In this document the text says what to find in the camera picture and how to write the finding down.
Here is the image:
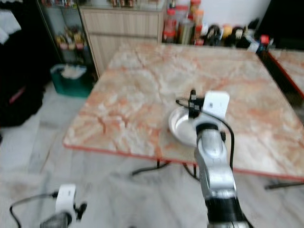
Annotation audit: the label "shiny steel bowl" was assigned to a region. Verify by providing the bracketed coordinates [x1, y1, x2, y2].
[169, 106, 201, 147]

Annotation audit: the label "black curved table leg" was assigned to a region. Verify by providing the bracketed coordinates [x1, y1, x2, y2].
[132, 160, 171, 176]
[183, 163, 200, 181]

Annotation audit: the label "dark glass bottle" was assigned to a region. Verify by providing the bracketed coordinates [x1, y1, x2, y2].
[206, 25, 222, 47]

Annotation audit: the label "steel canister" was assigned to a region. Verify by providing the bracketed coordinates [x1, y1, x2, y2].
[178, 19, 195, 46]

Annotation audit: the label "yellow cap dark bottle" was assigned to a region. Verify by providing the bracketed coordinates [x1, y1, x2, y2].
[221, 24, 234, 47]

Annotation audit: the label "orange sauce bottle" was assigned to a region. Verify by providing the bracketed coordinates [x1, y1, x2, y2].
[193, 10, 204, 46]

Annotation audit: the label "red label plastic bottle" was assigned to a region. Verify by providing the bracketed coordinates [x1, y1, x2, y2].
[162, 8, 178, 45]

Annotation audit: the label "small red cap bottle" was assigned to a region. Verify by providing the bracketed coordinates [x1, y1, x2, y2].
[259, 34, 271, 51]

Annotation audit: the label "light wooden cabinet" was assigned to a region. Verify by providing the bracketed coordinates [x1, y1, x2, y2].
[79, 8, 165, 77]

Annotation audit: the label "black hanging clothes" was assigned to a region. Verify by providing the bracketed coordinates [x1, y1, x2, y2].
[0, 0, 50, 128]

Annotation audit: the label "white hanging cloth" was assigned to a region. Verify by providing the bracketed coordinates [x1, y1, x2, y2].
[0, 9, 22, 44]

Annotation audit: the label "green plastic basket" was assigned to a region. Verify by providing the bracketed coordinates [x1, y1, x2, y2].
[50, 64, 94, 98]

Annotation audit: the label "glass shelf rack with bottles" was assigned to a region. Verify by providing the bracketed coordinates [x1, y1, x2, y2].
[38, 0, 92, 67]

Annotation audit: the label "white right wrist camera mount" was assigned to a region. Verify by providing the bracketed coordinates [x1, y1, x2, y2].
[203, 91, 230, 120]

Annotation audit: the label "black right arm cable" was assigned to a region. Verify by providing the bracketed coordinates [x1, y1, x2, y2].
[218, 120, 236, 170]

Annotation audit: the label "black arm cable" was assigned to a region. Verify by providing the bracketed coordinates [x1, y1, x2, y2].
[9, 191, 58, 228]
[218, 120, 236, 170]

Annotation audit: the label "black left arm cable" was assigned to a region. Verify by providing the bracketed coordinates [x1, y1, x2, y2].
[9, 191, 58, 228]

